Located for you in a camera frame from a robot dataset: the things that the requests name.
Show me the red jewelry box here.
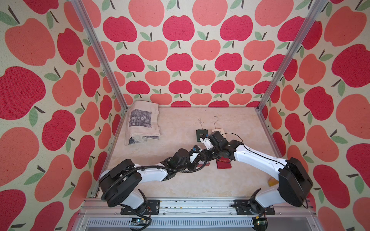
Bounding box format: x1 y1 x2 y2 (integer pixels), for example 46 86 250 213
216 160 232 169

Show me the green jewelry box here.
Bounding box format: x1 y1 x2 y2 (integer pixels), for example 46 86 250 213
196 129 208 142

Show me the cream lift-off box lid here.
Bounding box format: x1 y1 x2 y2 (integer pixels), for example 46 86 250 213
212 129 225 134

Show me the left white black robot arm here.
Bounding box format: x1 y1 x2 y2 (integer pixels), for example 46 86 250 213
99 145 211 208

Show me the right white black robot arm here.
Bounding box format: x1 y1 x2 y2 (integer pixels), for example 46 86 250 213
200 131 313 213

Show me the folded beige patterned cloth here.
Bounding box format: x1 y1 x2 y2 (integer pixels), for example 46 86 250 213
124 101 161 145

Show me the orange soda can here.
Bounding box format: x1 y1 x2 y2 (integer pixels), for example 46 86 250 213
267 177 279 187

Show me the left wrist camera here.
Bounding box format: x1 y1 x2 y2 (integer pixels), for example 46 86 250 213
189 145 202 163

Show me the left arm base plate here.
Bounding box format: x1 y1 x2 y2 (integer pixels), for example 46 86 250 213
120 199 161 216

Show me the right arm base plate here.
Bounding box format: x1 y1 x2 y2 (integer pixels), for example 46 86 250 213
230 199 276 216

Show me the black corrugated cable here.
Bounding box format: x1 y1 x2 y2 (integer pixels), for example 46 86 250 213
99 150 208 231

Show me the left aluminium frame post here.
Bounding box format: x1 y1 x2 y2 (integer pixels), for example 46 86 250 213
71 1 128 112

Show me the aluminium frame post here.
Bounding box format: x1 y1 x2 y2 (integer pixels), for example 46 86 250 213
256 0 329 114
71 1 128 112

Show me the right aluminium frame post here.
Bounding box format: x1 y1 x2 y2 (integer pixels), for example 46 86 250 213
256 0 329 114

